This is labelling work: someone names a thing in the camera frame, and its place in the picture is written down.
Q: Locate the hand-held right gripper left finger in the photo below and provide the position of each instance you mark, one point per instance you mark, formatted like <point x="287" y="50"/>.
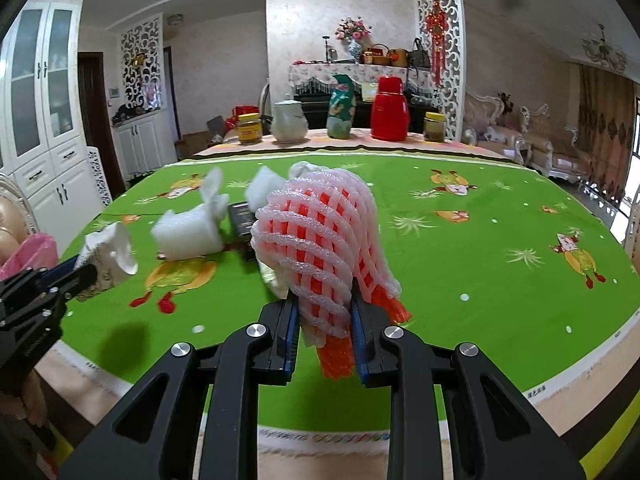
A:
<point x="287" y="342"/>

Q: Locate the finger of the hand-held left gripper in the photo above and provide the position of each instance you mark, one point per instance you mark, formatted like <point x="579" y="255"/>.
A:
<point x="62" y="266"/>
<point x="77" y="280"/>

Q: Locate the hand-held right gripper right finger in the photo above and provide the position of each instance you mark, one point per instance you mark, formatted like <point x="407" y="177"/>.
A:
<point x="360" y="347"/>

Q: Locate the orange foam fruit net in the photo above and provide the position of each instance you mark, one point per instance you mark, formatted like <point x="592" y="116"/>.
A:
<point x="337" y="362"/>

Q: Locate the pink trash bin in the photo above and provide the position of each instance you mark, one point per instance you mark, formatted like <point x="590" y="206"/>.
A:
<point x="30" y="255"/>

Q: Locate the white paper carton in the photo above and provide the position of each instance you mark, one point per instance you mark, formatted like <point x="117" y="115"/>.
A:
<point x="107" y="260"/>

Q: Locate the white foam fruit net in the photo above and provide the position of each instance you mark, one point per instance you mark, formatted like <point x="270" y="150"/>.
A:
<point x="310" y="245"/>

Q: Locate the large white foam piece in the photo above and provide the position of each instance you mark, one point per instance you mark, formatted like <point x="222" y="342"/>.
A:
<point x="187" y="232"/>

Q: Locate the black box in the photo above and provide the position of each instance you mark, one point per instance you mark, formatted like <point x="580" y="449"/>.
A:
<point x="242" y="225"/>

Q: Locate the person's left hand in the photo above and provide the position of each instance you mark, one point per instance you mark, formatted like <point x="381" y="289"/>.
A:
<point x="32" y="402"/>

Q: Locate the tufted leather dining chair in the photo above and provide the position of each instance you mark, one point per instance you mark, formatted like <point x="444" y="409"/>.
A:
<point x="7" y="230"/>

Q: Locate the white carved panel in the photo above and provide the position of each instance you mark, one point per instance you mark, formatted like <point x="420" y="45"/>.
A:
<point x="100" y="175"/>

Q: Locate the green printed tablecloth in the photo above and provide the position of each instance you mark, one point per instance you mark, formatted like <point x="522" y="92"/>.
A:
<point x="450" y="260"/>

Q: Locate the white glass-door cabinet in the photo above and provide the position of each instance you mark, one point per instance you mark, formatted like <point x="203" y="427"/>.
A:
<point x="45" y="125"/>

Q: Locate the dark wooden door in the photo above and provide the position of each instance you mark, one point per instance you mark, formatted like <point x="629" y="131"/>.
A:
<point x="97" y="125"/>

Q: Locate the white low cabinet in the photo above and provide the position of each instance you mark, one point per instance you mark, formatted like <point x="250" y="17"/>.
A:
<point x="137" y="140"/>

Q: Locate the cardboard box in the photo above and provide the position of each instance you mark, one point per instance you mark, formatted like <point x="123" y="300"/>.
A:
<point x="197" y="144"/>

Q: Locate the grey bag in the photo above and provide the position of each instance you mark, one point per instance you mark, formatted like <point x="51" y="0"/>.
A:
<point x="216" y="128"/>

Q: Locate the white carved screen partition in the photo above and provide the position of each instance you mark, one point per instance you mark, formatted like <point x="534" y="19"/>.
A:
<point x="450" y="80"/>
<point x="142" y="70"/>

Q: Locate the yellow jar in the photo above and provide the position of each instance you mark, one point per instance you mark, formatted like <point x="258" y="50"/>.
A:
<point x="249" y="130"/>

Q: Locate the white teapot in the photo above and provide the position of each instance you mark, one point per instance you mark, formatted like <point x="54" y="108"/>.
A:
<point x="288" y="122"/>

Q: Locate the glass pickle jar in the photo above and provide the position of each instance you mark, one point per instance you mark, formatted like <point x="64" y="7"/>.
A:
<point x="433" y="128"/>

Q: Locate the red gift bag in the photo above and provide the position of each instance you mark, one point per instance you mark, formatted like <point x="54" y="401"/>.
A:
<point x="245" y="111"/>

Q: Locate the black piano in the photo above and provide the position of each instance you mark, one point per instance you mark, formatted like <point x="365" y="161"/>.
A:
<point x="312" y="107"/>

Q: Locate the red thermos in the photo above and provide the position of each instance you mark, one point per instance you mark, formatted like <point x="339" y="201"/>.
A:
<point x="390" y="110"/>

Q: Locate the green snack bag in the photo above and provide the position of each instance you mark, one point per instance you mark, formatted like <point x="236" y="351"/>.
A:
<point x="341" y="107"/>

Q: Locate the cream dining chair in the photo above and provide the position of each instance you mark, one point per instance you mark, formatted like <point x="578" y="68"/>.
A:
<point x="263" y="100"/>

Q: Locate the cream carved sofa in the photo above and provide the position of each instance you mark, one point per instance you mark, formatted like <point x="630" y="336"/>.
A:
<point x="502" y="132"/>

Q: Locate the lace piano cover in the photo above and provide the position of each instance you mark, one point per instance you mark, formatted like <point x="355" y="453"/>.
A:
<point x="310" y="75"/>

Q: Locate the round ceiling light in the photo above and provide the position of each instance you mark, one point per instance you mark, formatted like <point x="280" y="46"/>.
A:
<point x="175" y="20"/>

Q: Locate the cream carved armchair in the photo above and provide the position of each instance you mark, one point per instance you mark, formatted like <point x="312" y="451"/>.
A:
<point x="550" y="147"/>

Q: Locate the wicker basket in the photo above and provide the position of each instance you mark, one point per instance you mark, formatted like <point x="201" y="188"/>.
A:
<point x="381" y="56"/>

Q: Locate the dark candlestick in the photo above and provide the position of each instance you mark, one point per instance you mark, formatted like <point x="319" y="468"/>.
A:
<point x="326" y="50"/>

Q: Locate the dark handbag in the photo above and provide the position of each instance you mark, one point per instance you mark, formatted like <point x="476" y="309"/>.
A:
<point x="419" y="56"/>

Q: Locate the flower vase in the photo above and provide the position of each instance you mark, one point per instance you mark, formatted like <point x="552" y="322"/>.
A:
<point x="355" y="45"/>

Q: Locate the brown curtain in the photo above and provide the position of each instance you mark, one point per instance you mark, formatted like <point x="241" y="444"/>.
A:
<point x="607" y="135"/>

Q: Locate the red knot ornament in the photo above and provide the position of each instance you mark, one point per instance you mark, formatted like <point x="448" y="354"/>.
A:
<point x="437" y="30"/>

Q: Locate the chandelier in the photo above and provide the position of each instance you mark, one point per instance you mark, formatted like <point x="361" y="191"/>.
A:
<point x="602" y="49"/>

